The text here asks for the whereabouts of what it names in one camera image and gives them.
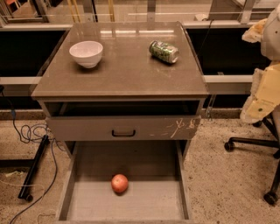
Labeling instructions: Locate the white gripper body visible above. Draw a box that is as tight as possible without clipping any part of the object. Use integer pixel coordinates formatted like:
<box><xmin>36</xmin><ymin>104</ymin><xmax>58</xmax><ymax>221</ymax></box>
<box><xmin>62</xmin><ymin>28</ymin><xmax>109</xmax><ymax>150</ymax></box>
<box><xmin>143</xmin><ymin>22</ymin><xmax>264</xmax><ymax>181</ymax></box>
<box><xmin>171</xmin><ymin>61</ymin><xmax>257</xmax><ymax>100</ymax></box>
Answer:
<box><xmin>240</xmin><ymin>63</ymin><xmax>280</xmax><ymax>123</ymax></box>

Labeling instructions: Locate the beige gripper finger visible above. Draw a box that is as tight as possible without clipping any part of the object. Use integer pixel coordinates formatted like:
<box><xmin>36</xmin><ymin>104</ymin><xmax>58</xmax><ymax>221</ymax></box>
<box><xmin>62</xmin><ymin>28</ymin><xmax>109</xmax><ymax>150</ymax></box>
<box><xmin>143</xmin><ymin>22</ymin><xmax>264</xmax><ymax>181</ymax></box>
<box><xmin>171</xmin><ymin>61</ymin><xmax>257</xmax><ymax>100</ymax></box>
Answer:
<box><xmin>241</xmin><ymin>18</ymin><xmax>267</xmax><ymax>43</ymax></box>

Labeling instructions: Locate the red apple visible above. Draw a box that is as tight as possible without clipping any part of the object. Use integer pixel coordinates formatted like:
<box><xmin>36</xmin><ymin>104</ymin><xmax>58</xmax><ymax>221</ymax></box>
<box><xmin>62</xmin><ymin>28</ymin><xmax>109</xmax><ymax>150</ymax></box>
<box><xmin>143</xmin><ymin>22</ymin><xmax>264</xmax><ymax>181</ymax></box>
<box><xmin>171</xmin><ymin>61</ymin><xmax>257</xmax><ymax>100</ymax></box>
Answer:
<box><xmin>111</xmin><ymin>174</ymin><xmax>129</xmax><ymax>193</ymax></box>

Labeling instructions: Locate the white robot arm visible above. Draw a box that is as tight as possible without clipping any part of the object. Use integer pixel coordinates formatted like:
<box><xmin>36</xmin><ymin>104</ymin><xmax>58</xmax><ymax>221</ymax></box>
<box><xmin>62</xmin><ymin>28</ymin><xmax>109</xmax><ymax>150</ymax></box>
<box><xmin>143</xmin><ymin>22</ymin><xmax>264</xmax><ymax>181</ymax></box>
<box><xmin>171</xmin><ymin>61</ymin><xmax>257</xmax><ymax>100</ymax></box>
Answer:
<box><xmin>240</xmin><ymin>4</ymin><xmax>280</xmax><ymax>123</ymax></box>

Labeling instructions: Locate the grey drawer cabinet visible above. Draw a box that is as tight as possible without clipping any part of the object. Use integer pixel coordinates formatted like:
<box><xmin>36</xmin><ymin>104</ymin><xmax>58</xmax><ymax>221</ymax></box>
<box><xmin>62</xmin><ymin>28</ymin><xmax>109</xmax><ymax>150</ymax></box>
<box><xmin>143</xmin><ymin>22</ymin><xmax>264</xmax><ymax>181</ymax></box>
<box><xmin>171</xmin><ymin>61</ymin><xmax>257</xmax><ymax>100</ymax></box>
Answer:
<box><xmin>31</xmin><ymin>21</ymin><xmax>210</xmax><ymax>158</ymax></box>

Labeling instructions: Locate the open middle drawer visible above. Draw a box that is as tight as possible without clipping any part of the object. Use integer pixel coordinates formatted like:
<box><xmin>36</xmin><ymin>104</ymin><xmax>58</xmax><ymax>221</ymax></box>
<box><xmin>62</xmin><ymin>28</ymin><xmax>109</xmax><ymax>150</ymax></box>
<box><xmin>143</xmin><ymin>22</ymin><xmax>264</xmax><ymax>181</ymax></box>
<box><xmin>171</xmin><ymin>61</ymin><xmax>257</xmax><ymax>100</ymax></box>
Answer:
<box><xmin>55</xmin><ymin>140</ymin><xmax>193</xmax><ymax>224</ymax></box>

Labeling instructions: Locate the green soda can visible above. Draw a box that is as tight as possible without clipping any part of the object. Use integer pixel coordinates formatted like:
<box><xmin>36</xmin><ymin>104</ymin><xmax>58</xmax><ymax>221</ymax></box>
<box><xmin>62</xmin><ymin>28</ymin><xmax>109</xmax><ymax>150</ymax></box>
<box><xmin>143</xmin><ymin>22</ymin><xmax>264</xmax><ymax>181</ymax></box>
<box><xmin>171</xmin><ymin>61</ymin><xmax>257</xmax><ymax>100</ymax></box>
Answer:
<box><xmin>149</xmin><ymin>40</ymin><xmax>179</xmax><ymax>64</ymax></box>

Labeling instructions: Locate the black office chair base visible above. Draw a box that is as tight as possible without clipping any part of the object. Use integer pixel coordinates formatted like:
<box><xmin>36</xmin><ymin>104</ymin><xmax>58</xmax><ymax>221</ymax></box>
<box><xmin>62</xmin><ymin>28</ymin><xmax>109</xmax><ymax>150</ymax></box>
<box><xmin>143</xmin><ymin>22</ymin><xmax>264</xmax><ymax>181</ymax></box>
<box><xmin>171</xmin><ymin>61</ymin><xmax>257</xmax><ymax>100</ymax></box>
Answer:
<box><xmin>224</xmin><ymin>111</ymin><xmax>280</xmax><ymax>206</ymax></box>

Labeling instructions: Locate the white ceramic bowl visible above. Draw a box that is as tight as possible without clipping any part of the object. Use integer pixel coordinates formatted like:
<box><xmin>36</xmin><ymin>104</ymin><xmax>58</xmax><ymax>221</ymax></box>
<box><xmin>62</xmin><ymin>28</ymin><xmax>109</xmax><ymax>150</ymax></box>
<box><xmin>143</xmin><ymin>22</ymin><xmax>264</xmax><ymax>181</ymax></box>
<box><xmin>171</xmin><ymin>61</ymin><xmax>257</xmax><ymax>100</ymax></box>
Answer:
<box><xmin>69</xmin><ymin>41</ymin><xmax>103</xmax><ymax>68</ymax></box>

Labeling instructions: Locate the black table leg with caster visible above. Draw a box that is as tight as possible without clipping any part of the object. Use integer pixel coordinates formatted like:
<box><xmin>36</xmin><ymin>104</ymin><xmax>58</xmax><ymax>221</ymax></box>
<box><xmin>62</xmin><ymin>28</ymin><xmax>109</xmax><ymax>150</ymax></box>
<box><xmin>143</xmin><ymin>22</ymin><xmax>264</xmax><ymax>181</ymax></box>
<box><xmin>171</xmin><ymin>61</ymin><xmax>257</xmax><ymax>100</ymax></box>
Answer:
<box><xmin>0</xmin><ymin>135</ymin><xmax>50</xmax><ymax>202</ymax></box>

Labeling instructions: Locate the top drawer with black handle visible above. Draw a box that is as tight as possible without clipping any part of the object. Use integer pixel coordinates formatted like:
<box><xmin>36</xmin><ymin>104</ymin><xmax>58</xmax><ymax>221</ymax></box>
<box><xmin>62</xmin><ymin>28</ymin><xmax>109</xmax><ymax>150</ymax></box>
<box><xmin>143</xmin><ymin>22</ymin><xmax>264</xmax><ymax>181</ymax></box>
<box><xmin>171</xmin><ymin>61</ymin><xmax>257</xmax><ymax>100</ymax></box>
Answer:
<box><xmin>46</xmin><ymin>115</ymin><xmax>200</xmax><ymax>141</ymax></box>

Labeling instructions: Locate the blue cable on floor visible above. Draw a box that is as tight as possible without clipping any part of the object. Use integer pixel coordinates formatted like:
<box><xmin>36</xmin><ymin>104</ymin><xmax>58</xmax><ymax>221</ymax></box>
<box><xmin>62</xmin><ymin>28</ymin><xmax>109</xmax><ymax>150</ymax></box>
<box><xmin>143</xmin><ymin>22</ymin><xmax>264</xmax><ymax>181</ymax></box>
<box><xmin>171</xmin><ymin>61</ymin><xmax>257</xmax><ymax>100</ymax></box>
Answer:
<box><xmin>0</xmin><ymin>86</ymin><xmax>67</xmax><ymax>224</ymax></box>

